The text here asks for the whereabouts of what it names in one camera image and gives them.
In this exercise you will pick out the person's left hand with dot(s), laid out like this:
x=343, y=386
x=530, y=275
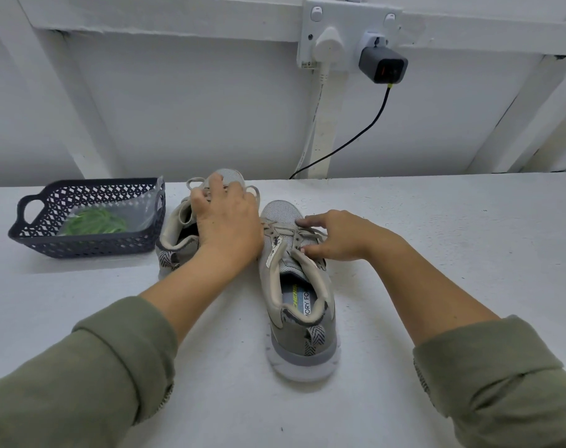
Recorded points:
x=229, y=224

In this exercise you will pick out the person's right hand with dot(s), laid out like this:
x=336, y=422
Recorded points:
x=348, y=236

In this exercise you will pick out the beige shoelace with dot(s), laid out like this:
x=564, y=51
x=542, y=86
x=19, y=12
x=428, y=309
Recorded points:
x=194, y=186
x=288, y=238

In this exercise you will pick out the gray sneaker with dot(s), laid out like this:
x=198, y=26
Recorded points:
x=302, y=345
x=171, y=242

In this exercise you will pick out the green shoelace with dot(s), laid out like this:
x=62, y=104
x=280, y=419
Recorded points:
x=93, y=222

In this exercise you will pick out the person's left forearm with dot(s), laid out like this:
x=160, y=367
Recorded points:
x=106, y=368

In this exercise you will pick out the person's right forearm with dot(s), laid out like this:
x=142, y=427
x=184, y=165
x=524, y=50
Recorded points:
x=479, y=359

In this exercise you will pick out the clear plastic bag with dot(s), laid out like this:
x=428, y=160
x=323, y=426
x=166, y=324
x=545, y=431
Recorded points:
x=145, y=208

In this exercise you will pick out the gray charger adapter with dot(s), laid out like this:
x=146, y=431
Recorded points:
x=384, y=65

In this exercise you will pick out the white plug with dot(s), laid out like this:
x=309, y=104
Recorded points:
x=330, y=43

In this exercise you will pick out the dark plastic lattice basket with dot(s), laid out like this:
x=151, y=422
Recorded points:
x=31, y=239

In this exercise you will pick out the white wall socket plate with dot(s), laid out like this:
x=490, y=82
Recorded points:
x=344, y=15

